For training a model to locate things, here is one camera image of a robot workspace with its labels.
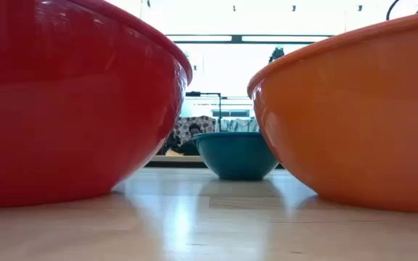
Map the small blue plastic bowl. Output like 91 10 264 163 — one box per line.
192 131 279 181

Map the large red plastic bowl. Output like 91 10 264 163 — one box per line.
0 0 194 210

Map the orange plastic bowl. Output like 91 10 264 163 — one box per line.
247 8 418 214

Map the patterned chair back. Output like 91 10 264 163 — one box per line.
173 115 217 145

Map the person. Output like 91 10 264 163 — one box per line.
157 123 204 157

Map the black ceiling beam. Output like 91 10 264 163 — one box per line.
165 33 335 46

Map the black cable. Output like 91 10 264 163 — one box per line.
385 0 401 22

